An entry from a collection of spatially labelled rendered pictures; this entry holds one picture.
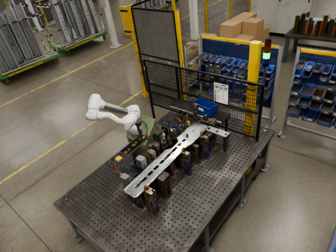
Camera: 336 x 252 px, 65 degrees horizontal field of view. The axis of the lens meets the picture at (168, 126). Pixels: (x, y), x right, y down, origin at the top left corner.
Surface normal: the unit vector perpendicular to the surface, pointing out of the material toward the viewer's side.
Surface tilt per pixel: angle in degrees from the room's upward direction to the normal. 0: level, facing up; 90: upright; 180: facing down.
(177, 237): 0
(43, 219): 0
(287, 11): 90
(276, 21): 90
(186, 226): 0
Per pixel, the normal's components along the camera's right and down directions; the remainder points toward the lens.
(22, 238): -0.11, -0.80
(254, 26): -0.69, 0.50
